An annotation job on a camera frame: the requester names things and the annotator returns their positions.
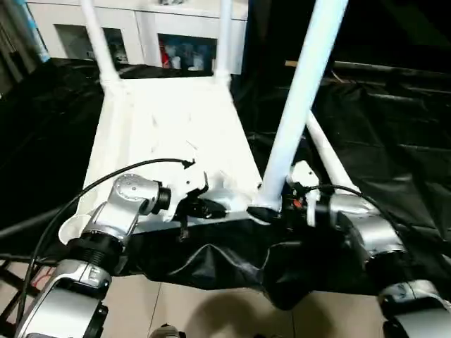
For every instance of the white plastic table leg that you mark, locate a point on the white plastic table leg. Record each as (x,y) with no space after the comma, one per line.
(303,84)
(223,42)
(99,42)
(328,155)

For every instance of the white plastic table top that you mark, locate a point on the white plastic table top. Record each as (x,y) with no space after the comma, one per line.
(176,127)

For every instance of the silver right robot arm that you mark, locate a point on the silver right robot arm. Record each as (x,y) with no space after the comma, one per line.
(373,232)

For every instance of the black plastic mat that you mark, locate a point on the black plastic mat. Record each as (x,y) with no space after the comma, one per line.
(394,127)

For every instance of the small yellow label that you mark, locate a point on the small yellow label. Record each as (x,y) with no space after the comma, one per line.
(290,63)

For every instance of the red bottle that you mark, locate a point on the red bottle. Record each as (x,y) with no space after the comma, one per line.
(163,58)

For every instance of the black metal stand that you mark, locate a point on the black metal stand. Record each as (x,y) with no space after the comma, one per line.
(14,282)

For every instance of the white glass-door cabinet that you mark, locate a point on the white glass-door cabinet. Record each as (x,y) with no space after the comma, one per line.
(148,21)

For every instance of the blue patterned object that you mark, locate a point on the blue patterned object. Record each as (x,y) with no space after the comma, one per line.
(34,28)

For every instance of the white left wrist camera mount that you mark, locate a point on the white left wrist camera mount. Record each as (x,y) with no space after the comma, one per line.
(187,182)

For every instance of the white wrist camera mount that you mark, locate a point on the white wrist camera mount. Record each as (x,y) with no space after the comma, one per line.
(303,176)
(187,182)

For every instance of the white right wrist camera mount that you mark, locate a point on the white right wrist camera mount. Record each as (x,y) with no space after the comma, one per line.
(303,176)

